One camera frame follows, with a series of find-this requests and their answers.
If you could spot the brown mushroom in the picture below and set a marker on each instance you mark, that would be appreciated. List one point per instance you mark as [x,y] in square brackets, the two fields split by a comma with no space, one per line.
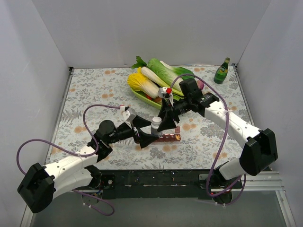
[158,100]

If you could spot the floral tablecloth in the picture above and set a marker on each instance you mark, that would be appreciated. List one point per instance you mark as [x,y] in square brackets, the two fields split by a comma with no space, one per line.
[93,96]

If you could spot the red weekly pill organizer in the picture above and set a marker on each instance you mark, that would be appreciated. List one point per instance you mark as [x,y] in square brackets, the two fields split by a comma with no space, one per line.
[170,137]

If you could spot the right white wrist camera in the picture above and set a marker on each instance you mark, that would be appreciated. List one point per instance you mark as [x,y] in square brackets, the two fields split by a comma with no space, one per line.
[166,94]

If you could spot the green napa cabbage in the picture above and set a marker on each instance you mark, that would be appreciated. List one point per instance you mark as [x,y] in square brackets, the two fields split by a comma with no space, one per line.
[164,73]

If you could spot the yellow napa cabbage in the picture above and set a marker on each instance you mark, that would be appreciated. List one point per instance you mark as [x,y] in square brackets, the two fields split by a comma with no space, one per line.
[139,82]

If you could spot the white celery stalk bunch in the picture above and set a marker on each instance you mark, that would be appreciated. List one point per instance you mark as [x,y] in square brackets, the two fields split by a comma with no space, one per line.
[141,67]

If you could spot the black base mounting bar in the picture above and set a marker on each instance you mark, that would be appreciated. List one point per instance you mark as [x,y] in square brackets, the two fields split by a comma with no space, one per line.
[122,184]

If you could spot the green plastic tray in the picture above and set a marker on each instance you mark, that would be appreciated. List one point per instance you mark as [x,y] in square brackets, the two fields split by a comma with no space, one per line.
[144,97]

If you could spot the green bok choy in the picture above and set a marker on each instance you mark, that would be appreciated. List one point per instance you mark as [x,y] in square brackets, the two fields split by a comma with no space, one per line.
[186,74]

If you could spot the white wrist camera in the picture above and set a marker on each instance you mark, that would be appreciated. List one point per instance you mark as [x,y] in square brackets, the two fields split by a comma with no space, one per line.
[128,114]
[166,94]

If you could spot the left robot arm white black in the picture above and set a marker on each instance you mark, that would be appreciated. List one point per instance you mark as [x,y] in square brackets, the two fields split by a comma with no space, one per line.
[41,184]

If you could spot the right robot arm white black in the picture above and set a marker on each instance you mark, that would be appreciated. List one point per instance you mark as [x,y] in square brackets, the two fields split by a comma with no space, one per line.
[258,146]

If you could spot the white pill bottle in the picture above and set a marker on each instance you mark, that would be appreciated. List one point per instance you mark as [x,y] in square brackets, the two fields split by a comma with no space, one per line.
[155,123]

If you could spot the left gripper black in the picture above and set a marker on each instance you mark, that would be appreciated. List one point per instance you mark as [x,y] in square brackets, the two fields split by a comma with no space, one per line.
[136,130]

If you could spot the green glass bottle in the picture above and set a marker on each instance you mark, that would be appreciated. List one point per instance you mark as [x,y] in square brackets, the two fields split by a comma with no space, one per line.
[222,72]

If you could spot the purple red onion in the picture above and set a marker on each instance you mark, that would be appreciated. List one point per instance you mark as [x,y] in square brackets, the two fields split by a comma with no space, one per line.
[200,84]

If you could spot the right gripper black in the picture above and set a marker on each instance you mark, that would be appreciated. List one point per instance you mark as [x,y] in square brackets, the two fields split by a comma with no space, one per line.
[172,109]

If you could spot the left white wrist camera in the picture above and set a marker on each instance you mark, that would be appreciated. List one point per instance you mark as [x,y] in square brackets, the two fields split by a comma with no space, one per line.
[128,114]

